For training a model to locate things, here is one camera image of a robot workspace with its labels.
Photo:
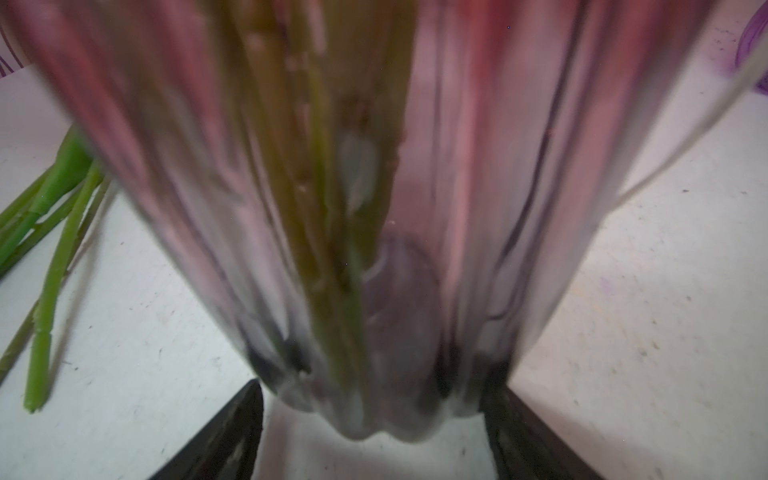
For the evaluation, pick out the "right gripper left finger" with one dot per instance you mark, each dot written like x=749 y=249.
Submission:
x=227 y=446

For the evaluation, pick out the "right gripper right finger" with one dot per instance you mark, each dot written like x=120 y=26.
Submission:
x=523 y=446

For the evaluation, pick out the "pink glass vase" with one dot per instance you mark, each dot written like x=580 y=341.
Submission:
x=381 y=203

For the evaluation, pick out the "blue purple glass vase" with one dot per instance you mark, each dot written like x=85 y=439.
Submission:
x=754 y=30

